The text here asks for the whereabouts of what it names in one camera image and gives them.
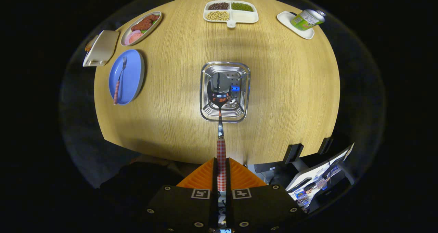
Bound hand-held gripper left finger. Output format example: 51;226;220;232
139;157;219;233

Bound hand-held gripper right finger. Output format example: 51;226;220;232
226;157;307;233

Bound spoon with red checked handle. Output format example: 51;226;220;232
207;72;233;192

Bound fork with red checked handle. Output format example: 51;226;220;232
113;56;128;105

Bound computer monitor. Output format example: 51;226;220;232
286;143;355;206

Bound blue round plate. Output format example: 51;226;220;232
108;49;145;106

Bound pink ham slices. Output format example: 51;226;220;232
124;30;144;46

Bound white box container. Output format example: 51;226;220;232
82;30;120;67

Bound oval white plate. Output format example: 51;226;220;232
120;11;163;47

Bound brown bread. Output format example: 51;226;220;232
85;36;99;52

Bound brown meat pieces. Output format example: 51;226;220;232
131;14;160;32

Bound small white plate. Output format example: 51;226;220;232
276;11;315;40

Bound white divided tray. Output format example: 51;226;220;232
203;0;259;29

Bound green drink can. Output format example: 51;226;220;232
291;9;326;31

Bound yellow soybeans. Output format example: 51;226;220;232
206;11;230;21

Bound green beans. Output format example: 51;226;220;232
231;2;254;12

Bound square metal wire basket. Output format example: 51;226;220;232
200;61;251;123

